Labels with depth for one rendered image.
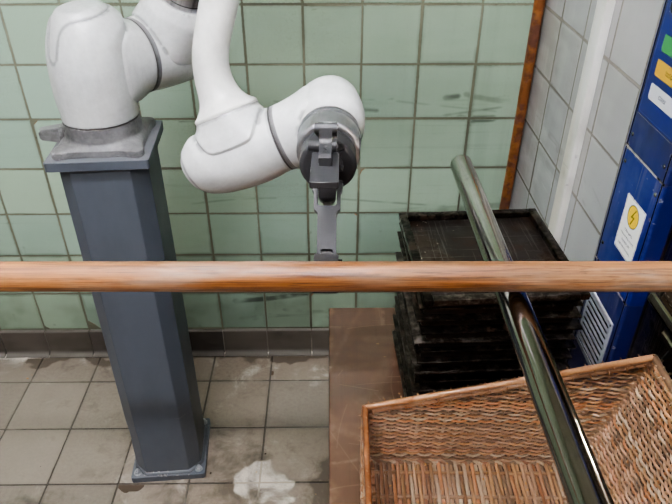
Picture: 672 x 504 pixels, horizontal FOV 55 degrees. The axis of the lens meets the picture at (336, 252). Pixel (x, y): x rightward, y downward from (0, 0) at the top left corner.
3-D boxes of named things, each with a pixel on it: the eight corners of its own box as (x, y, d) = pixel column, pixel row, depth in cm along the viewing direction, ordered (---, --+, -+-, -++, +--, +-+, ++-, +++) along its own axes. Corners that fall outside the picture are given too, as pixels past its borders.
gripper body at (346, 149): (356, 124, 85) (358, 155, 77) (355, 181, 90) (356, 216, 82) (299, 124, 85) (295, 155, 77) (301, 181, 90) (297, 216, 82)
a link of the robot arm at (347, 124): (360, 165, 94) (361, 184, 90) (298, 164, 94) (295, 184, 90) (362, 106, 89) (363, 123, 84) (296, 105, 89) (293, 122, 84)
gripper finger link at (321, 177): (339, 158, 72) (339, 152, 71) (338, 189, 66) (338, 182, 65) (312, 158, 72) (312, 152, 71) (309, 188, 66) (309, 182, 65)
